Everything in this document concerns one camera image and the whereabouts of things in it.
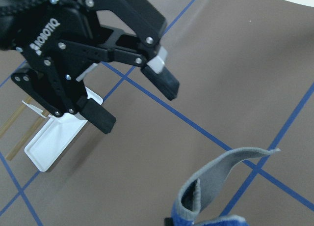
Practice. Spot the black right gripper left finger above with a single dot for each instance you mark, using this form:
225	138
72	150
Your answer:
54	78

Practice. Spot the blue microfiber towel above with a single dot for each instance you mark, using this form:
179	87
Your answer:
204	186

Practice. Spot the white rack base tray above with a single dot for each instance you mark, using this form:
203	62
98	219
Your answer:
52	139

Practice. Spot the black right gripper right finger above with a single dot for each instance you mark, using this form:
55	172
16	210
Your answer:
168	221

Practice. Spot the wooden rack bar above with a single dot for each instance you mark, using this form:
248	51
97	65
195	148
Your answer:
12	119
13	152

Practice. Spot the front wooden rack bar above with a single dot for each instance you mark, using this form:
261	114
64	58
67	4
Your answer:
13	152

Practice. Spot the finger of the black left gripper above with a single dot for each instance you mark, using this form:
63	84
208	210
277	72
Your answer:
142	48

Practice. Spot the rear wooden rack bar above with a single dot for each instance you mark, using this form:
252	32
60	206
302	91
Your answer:
12	119

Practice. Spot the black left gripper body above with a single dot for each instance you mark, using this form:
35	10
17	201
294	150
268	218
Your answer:
40	22

